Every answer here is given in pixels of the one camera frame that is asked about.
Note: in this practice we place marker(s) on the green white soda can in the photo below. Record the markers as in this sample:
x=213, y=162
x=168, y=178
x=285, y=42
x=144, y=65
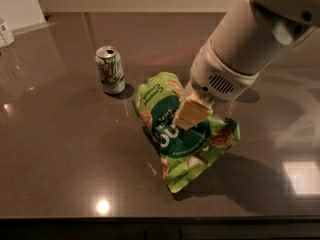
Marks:
x=109, y=63

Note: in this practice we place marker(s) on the white bottle at left edge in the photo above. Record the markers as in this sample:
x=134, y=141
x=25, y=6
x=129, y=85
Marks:
x=6, y=36

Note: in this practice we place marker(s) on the green rice chip bag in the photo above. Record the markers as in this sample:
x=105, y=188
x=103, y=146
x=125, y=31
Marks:
x=184, y=154

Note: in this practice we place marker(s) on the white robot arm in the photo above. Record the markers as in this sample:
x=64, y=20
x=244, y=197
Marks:
x=250, y=36

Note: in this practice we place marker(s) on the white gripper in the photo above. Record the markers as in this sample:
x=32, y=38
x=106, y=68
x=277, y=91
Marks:
x=216, y=75

